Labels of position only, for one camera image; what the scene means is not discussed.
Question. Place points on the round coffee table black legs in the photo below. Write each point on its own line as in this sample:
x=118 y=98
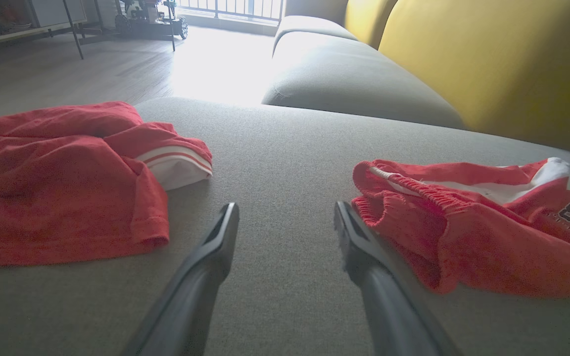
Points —
x=72 y=29

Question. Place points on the grey sofa end cushion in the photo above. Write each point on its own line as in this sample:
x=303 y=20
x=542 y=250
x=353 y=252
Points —
x=314 y=7

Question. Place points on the wheeled robot in background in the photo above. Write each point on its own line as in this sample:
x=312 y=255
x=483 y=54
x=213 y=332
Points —
x=151 y=24

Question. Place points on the yellow sofa back cushion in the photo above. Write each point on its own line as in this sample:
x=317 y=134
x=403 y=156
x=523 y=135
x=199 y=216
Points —
x=488 y=64
x=366 y=20

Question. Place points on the red Bulls basketball jersey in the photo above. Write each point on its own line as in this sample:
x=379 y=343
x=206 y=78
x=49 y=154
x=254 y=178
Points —
x=57 y=198

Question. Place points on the red basketball shorts white trim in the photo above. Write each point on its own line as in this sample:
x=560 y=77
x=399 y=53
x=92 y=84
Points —
x=488 y=247

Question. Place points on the black balcony railing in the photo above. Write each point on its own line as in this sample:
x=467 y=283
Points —
x=230 y=7

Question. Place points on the grey sofa seat cushion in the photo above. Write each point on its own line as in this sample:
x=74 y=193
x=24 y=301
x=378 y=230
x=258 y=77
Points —
x=309 y=27
x=344 y=79

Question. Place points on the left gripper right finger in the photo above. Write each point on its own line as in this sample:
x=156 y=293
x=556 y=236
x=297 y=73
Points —
x=389 y=306

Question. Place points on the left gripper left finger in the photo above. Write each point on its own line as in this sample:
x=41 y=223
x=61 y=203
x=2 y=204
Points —
x=191 y=296

